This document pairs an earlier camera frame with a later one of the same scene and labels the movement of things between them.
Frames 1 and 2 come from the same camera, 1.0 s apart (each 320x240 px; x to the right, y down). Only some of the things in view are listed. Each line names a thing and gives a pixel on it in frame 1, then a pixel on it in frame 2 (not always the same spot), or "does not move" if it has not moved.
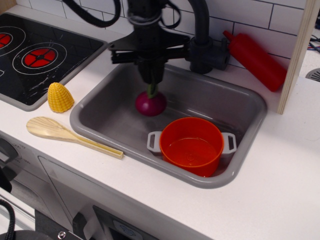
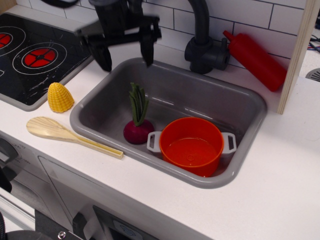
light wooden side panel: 298,56 does not move
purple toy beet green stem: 152,90 -> 139,103
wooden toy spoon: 47,128 does not move
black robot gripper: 150,44 -> 117,18
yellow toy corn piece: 59,99 does not move
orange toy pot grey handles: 192,146 does not move
